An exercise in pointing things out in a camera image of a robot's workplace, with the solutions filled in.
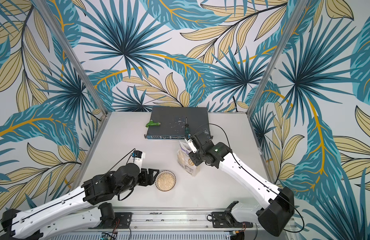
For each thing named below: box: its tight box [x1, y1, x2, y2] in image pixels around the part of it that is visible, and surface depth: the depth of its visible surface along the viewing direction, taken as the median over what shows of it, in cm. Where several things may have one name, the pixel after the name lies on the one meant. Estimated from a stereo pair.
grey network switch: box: [144, 106, 214, 139], surface depth 110 cm
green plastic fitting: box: [145, 119, 161, 128], surface depth 108 cm
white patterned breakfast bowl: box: [155, 170, 177, 192], surface depth 83 cm
